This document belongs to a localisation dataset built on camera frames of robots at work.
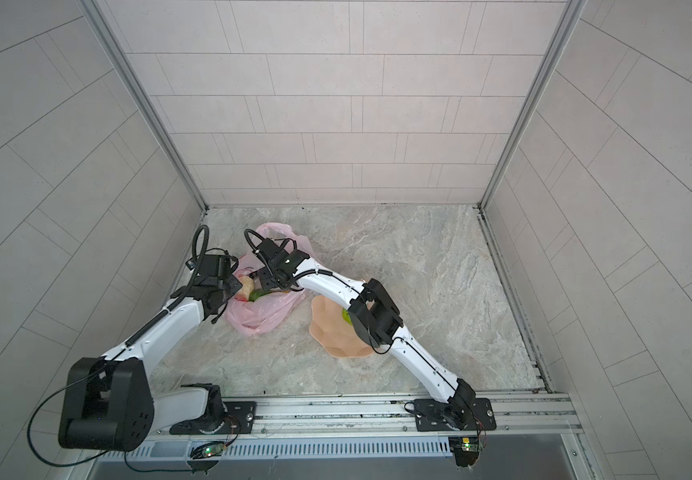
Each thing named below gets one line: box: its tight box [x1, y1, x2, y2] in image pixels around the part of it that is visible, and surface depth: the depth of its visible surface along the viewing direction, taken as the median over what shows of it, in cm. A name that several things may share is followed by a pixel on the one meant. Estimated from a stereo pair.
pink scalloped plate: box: [309, 295, 374, 358], surface depth 85 cm
